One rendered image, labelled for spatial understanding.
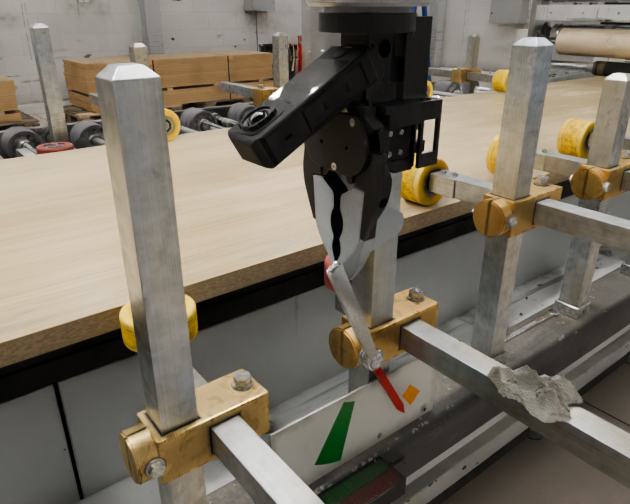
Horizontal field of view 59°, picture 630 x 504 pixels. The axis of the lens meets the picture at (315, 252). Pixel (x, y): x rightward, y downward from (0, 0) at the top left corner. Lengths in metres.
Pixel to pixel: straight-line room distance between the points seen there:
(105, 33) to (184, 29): 1.10
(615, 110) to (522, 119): 0.25
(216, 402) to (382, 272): 0.22
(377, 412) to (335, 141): 0.38
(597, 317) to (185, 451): 0.79
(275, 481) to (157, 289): 0.18
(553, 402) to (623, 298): 0.65
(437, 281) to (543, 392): 0.55
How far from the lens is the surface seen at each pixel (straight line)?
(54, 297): 0.69
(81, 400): 0.75
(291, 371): 0.90
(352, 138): 0.41
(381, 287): 0.61
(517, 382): 0.59
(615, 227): 0.76
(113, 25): 8.02
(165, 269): 0.45
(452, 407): 0.81
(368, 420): 0.70
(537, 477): 1.78
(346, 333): 0.62
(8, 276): 0.77
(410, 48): 0.45
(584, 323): 1.07
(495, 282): 0.82
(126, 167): 0.42
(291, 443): 0.62
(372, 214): 0.42
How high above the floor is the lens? 1.20
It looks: 24 degrees down
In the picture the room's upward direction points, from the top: straight up
